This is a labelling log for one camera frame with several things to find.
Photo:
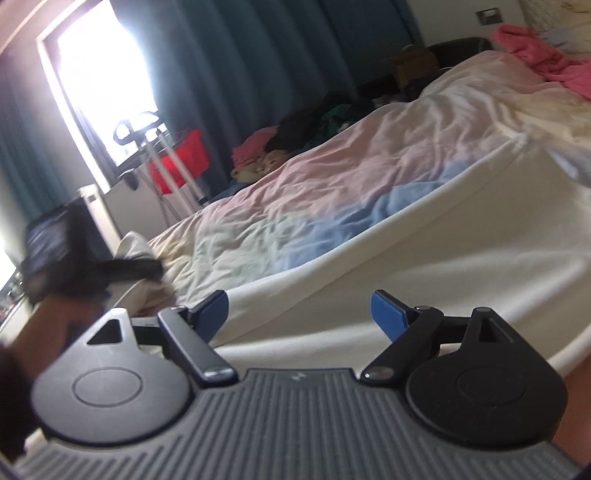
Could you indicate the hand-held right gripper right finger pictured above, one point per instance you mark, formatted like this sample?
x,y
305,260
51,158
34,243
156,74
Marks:
x,y
388,314

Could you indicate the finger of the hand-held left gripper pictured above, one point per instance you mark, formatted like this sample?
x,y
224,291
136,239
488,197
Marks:
x,y
134,269

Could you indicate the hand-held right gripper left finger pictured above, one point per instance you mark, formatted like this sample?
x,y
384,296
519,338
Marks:
x,y
213,310

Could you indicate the person's left forearm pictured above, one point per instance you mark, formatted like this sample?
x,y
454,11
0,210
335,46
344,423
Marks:
x,y
46,325

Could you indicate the black clothes pile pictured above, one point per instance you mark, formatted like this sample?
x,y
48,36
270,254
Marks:
x,y
304,122

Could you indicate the white pillow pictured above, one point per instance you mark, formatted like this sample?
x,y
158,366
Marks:
x,y
138,258

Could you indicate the white bed mattress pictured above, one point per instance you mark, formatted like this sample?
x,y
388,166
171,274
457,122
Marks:
x,y
461,258

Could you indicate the red bag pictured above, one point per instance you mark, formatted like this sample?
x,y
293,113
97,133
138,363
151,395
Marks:
x,y
184,161

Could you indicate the pastel rainbow bed sheet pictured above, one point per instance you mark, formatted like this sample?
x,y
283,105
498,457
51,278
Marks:
x,y
323,184

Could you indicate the beige cloth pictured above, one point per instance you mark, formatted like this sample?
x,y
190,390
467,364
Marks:
x,y
263,166

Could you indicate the small pink cloth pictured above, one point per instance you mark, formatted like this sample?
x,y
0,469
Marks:
x,y
251,145

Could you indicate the bright window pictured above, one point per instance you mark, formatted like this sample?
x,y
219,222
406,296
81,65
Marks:
x,y
106,69

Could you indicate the green garment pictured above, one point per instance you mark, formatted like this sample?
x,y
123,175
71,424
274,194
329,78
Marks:
x,y
344,117

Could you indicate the teal curtain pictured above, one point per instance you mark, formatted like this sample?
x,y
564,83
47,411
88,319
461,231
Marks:
x,y
258,60

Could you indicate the dark headboard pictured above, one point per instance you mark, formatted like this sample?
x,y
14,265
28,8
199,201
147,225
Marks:
x,y
461,48

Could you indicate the pink garment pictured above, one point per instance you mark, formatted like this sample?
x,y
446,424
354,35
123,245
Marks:
x,y
545,55

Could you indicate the cream fluffy blanket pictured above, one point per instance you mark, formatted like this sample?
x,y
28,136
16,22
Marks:
x,y
563,18

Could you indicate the wall switch plate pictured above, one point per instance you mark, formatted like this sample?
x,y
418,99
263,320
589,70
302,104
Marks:
x,y
490,16

